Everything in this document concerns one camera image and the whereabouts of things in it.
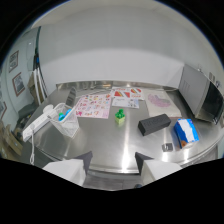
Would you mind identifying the black rectangular box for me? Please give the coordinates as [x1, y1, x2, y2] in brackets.
[137, 113, 172, 137]

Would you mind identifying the blue and white carton box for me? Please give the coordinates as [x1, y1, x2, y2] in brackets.
[173, 118, 200, 149]

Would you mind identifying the white power strip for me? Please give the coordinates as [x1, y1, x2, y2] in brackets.
[22, 109, 60, 142]

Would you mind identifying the green toy block figure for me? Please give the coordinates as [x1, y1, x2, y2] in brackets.
[114, 108, 126, 126]

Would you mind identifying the sheet with purple round print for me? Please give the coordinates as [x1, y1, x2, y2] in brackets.
[144, 90, 183, 118]

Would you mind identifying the pink sticker sheet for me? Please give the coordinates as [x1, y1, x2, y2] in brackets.
[73, 93, 112, 120]

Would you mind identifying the grey tablet stand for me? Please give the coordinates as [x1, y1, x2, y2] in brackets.
[65, 86, 78, 108]

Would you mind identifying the white sheet with small pictures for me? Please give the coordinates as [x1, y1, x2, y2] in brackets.
[111, 97, 140, 109]

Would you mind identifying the red and white printed sheet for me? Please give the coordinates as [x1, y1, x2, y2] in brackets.
[109, 86, 143, 100]

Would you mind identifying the silver microwave oven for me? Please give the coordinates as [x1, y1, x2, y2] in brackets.
[177, 63, 224, 125]

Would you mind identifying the red framed wall picture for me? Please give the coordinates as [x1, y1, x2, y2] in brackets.
[12, 72, 26, 97]

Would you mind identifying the dark framed wall picture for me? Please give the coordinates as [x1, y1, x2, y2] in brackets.
[8, 50, 20, 74]

